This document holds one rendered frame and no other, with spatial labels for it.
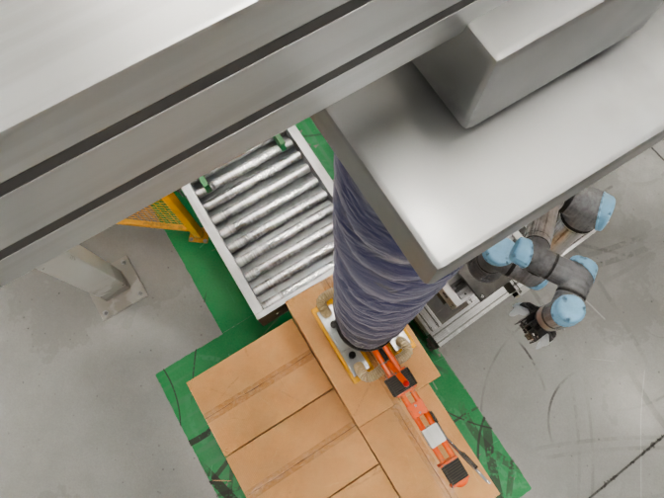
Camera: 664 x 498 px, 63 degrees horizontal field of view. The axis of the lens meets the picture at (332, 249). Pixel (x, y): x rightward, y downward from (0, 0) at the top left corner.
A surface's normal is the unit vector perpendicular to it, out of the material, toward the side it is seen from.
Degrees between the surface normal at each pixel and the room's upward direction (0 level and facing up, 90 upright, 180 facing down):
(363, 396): 0
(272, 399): 0
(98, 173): 90
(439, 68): 90
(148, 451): 0
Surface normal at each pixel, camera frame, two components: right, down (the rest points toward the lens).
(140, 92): 0.53, 0.81
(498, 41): -0.01, -0.28
